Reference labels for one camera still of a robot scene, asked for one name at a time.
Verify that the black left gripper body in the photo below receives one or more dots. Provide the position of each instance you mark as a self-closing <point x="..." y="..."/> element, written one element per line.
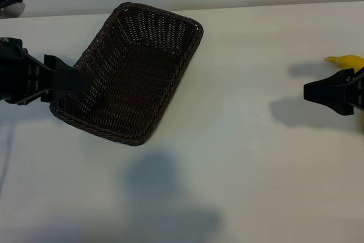
<point x="14" y="72"/>

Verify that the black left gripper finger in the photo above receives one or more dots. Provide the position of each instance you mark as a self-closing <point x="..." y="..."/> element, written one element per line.
<point x="65" y="88"/>
<point x="68" y="75"/>

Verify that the grey rounded object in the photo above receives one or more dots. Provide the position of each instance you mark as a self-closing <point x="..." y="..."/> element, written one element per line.
<point x="12" y="11"/>

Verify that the dark brown wicker basket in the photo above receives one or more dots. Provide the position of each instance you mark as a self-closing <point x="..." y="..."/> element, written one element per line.
<point x="136" y="83"/>

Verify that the yellow banana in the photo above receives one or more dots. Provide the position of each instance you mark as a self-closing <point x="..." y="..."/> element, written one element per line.
<point x="349" y="61"/>

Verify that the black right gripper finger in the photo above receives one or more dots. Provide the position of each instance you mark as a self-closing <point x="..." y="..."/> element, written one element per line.
<point x="332" y="98"/>
<point x="332" y="83"/>

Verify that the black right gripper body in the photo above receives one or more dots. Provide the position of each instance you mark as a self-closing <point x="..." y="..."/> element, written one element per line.
<point x="359" y="89"/>

